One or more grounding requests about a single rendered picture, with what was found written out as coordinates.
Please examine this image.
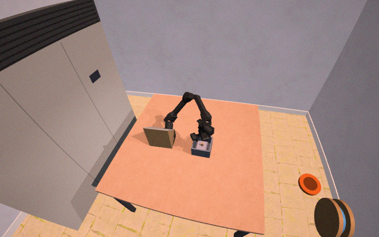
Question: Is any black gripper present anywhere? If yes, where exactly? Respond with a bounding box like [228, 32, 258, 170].
[190, 129, 204, 141]

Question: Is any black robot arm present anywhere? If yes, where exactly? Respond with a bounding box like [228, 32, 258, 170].
[164, 92, 215, 141]

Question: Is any pink square plate with hole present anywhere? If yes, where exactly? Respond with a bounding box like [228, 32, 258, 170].
[196, 141, 208, 150]

